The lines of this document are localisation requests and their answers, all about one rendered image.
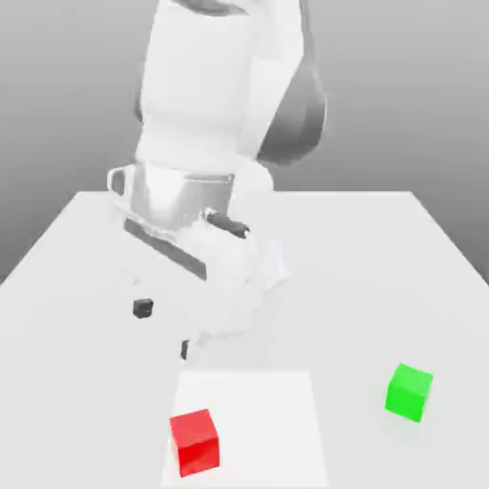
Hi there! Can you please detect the small green cube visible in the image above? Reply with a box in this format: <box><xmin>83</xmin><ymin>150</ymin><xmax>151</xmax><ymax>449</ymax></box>
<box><xmin>384</xmin><ymin>362</ymin><xmax>435</xmax><ymax>424</ymax></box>

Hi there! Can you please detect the small red cube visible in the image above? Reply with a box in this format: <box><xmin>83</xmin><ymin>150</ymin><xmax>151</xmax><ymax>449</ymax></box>
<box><xmin>169</xmin><ymin>408</ymin><xmax>222</xmax><ymax>478</ymax></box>

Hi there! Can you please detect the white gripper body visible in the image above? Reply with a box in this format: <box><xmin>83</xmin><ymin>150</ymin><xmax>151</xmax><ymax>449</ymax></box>
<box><xmin>113</xmin><ymin>203</ymin><xmax>268</xmax><ymax>339</ymax></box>

